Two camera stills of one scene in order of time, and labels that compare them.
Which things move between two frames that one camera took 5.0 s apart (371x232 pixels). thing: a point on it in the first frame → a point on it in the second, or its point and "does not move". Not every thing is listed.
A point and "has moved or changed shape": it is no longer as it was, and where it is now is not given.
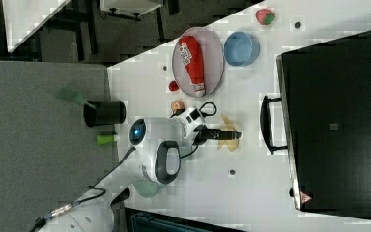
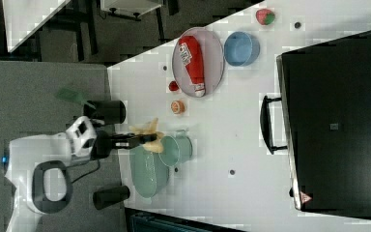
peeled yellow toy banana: [228, 126] has moved or changed shape
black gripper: [205, 133] → [104, 142]
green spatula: [72, 95] does not move
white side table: [24, 17] does not move
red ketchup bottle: [191, 54] does not move
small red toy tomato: [173, 85] does not move
